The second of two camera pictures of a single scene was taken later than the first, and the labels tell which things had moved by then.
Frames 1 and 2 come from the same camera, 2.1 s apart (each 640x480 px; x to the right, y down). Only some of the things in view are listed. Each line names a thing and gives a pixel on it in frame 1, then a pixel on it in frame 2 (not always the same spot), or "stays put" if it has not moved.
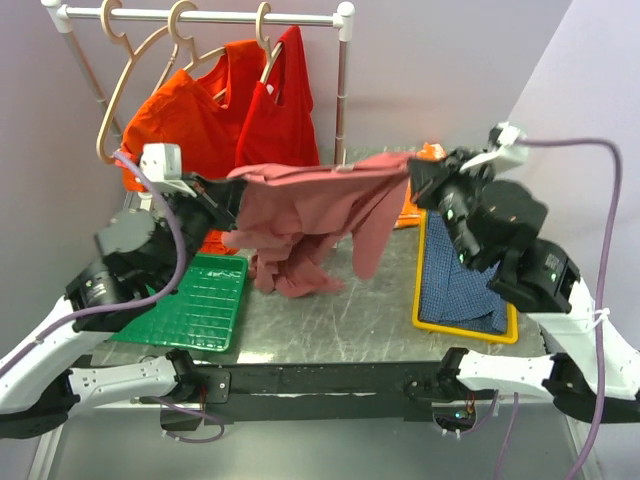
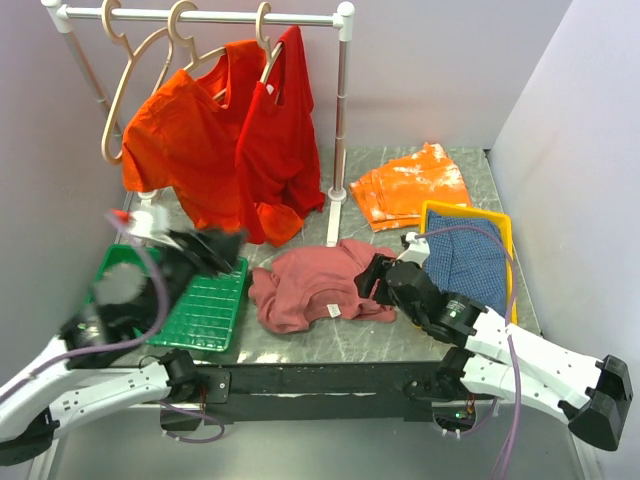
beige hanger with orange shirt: x=189 y=40 stays put
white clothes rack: x=60 y=16 stays put
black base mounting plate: x=316 y=392 stays put
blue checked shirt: x=453 y=292 stays put
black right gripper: x=427 y=174 -> x=364 y=282
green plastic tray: x=202 y=313 stays put
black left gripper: x=227 y=193 -> x=224 y=245
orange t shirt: x=204 y=118 stays put
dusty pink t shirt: x=292 y=216 -> x=308 y=286
